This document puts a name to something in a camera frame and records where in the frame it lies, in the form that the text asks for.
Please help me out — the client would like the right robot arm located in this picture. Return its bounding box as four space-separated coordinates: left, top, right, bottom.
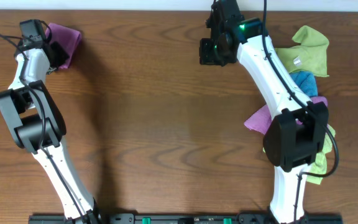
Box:
199 0 328 223

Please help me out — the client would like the purple cloth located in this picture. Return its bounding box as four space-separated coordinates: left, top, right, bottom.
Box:
45 23 82 69
244 96 328 135

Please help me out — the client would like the blue cloth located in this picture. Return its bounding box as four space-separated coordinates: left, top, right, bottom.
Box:
290 71 318 97

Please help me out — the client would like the lower green cloth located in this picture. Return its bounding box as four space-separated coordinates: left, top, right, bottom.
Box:
262 124 336 185

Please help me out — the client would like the upper green cloth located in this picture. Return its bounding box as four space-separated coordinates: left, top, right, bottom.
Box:
275 26 329 77

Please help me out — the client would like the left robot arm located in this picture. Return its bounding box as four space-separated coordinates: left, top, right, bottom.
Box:
0 19 103 223

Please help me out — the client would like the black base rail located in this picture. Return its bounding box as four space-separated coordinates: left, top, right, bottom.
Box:
28 213 344 224

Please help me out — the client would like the green cloth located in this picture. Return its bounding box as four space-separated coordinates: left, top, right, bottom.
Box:
275 26 329 77
262 124 336 185

